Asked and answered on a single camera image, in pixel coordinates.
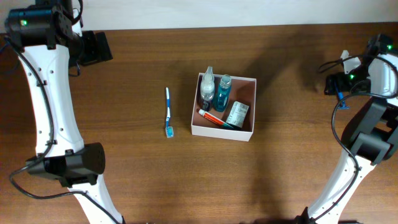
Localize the blue disposable razor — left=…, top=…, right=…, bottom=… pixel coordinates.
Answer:
left=334, top=81, right=350, bottom=110

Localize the blue white toothbrush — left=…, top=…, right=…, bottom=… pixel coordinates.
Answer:
left=165, top=87, right=174, bottom=138

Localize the clear purple soap pump bottle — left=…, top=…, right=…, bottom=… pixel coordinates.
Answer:
left=200, top=66, right=215, bottom=111

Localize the green white soap box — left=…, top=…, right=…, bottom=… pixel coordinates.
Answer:
left=226, top=101, right=249, bottom=129

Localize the blue mouthwash bottle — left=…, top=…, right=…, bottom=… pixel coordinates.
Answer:
left=213, top=75, right=232, bottom=112

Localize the white toothpaste tube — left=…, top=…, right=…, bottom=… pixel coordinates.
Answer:
left=198, top=109, right=237, bottom=130

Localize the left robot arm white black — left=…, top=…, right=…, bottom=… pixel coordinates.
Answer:
left=4, top=0, right=124, bottom=223

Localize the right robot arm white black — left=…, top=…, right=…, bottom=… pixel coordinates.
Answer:
left=294, top=34, right=397, bottom=223

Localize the white cardboard box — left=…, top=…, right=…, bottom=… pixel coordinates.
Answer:
left=191, top=73, right=257, bottom=141

